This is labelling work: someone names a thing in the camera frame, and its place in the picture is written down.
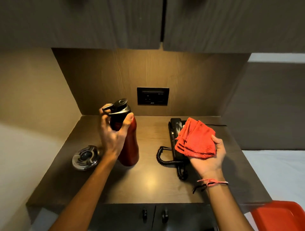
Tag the red water bottle black cap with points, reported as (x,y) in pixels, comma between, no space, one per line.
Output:
(127,142)

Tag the person's left forearm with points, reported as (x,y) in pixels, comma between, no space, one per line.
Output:
(82,195)

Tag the red plastic chair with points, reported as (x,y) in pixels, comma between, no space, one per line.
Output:
(278,216)

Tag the round glass ashtray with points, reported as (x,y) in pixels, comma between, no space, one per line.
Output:
(85,157)

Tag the dark lower cabinet door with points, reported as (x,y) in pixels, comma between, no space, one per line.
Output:
(184,217)
(124,217)

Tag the person's right forearm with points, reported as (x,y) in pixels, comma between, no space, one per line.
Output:
(225,207)

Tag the person's right hand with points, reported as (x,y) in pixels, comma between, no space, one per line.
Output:
(211,161)

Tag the black wall power socket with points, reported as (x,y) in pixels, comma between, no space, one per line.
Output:
(153,96)

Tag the person's left hand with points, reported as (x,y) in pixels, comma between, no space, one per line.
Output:
(112,140)

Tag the dark wooden overhead cabinet door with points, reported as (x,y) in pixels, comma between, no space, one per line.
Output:
(81,22)
(234,25)

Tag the white bed sheet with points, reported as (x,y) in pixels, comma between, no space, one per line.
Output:
(277,176)

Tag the black cabinet door knob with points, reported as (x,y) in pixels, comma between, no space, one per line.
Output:
(165,215)
(144,214)

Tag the person's left thumb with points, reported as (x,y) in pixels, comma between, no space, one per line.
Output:
(127,122)

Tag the red cloth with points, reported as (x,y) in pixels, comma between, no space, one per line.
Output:
(196,140)

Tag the person's right thumb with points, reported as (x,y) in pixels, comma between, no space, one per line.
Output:
(216,145)

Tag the pink thread wristband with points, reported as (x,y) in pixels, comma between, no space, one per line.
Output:
(211,183)

